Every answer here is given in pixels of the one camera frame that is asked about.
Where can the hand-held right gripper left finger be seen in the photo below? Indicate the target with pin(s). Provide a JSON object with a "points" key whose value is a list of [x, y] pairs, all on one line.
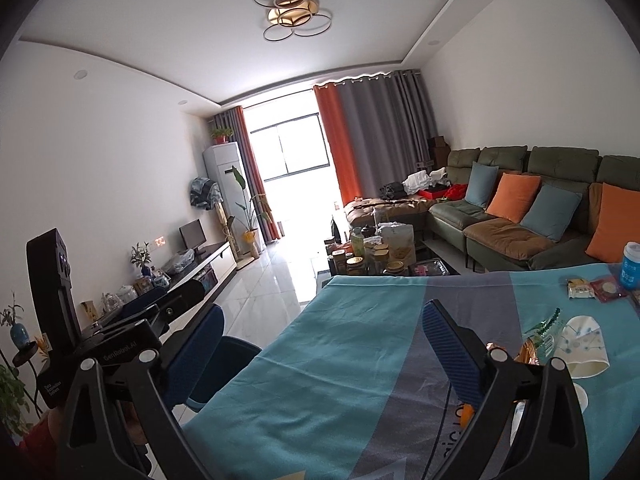
{"points": [[197, 355]]}

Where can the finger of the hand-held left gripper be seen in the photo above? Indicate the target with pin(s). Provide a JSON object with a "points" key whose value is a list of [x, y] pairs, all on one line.
{"points": [[145, 297], [182, 300]]}

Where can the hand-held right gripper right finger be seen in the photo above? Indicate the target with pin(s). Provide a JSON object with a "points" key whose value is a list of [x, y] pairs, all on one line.
{"points": [[450, 355]]}

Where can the orange peel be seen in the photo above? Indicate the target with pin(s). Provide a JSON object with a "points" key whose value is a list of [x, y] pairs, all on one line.
{"points": [[466, 414]]}

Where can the large gold foil wrapper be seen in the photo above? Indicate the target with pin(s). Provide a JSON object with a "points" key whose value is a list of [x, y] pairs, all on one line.
{"points": [[527, 352]]}

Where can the white printed paper cup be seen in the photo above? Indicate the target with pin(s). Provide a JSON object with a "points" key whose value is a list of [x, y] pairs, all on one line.
{"points": [[585, 347]]}

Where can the person's left forearm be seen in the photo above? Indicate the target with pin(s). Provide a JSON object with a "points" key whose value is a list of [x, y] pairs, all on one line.
{"points": [[42, 440]]}

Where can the blue chair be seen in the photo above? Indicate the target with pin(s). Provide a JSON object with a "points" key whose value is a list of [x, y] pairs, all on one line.
{"points": [[230, 365]]}

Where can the clear plastic bag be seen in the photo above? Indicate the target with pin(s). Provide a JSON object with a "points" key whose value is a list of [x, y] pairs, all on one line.
{"points": [[181, 261]]}

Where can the small flowering table plant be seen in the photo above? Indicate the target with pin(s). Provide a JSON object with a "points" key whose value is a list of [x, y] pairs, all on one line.
{"points": [[141, 257]]}

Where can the blue vase plant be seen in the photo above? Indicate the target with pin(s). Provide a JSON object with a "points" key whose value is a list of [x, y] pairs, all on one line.
{"points": [[19, 335]]}

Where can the black white TV cabinet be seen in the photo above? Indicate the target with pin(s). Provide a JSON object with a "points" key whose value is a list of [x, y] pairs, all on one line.
{"points": [[215, 257]]}

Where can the black metal plant stand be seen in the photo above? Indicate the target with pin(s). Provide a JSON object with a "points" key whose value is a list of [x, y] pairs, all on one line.
{"points": [[30, 355]]}

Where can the black monitor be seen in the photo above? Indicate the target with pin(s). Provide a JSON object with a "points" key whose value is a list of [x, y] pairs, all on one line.
{"points": [[192, 235]]}

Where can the tall plant in yellow pot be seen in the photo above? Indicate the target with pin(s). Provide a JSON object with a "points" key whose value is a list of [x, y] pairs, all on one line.
{"points": [[249, 242]]}

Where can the dark glass coffee table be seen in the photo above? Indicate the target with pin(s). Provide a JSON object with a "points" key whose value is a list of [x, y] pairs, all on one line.
{"points": [[440, 265]]}

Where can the green plastic sprig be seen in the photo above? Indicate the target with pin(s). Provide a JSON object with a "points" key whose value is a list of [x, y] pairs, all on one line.
{"points": [[545, 327]]}

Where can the teal grey printed blanket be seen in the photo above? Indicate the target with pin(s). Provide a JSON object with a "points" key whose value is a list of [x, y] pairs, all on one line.
{"points": [[350, 350]]}

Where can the green leafy houseplant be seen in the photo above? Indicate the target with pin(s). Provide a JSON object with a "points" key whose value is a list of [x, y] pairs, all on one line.
{"points": [[12, 400]]}

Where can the blue patterned hanging cloth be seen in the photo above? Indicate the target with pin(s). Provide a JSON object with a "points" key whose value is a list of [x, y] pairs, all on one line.
{"points": [[205, 192]]}

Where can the brown seat cover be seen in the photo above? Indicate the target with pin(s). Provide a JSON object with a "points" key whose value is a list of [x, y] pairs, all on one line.
{"points": [[505, 237]]}

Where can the group of glass jars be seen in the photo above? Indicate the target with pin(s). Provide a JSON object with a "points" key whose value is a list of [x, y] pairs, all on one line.
{"points": [[355, 265]]}

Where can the white paper disc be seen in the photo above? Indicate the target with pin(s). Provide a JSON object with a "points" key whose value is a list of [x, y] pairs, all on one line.
{"points": [[580, 396]]}

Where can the white standing air conditioner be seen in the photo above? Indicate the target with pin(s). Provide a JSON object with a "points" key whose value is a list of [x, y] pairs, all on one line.
{"points": [[225, 170]]}

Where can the white yellow snack packet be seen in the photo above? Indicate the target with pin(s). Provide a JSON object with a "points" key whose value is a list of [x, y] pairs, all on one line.
{"points": [[580, 289]]}

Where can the narrow grey orange curtain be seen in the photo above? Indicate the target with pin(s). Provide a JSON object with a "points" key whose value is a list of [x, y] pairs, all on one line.
{"points": [[250, 160]]}

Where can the red cloth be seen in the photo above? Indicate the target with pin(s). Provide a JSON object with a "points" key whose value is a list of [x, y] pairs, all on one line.
{"points": [[455, 192]]}

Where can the brown patterned throw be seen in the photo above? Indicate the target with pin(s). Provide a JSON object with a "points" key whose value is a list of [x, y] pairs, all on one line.
{"points": [[375, 210]]}

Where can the slim orange pillow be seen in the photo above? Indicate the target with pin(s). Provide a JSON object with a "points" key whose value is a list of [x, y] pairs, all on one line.
{"points": [[512, 197]]}

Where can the small green potted plant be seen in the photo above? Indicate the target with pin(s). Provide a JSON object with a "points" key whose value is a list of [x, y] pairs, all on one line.
{"points": [[221, 135]]}

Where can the red snack packet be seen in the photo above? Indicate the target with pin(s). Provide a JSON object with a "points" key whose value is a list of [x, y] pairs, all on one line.
{"points": [[607, 290]]}

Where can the small blue-grey pillow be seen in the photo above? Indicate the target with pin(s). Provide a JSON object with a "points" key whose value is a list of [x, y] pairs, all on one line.
{"points": [[481, 185]]}

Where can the large blue-grey pillow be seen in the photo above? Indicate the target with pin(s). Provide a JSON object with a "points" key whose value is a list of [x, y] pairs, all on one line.
{"points": [[550, 212]]}

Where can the black bag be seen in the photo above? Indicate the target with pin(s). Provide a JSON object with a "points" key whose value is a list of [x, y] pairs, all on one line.
{"points": [[392, 190]]}

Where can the white clothes pile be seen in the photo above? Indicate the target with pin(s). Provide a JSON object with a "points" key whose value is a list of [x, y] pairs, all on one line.
{"points": [[417, 182]]}

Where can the balcony window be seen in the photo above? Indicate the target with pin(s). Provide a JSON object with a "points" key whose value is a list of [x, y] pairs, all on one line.
{"points": [[290, 145]]}

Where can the blue white paper cup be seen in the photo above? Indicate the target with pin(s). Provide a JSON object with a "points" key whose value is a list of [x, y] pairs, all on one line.
{"points": [[631, 270]]}

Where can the brown box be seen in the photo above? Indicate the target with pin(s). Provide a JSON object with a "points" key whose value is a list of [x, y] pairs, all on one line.
{"points": [[439, 150]]}

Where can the wide orange pillow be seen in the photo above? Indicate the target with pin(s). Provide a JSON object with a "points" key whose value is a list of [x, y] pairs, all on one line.
{"points": [[617, 225]]}

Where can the green sofa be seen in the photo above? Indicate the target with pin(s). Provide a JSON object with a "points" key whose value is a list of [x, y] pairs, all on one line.
{"points": [[560, 160]]}

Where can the wide orange grey curtain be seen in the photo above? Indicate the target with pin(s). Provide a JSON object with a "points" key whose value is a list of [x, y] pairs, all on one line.
{"points": [[380, 135]]}

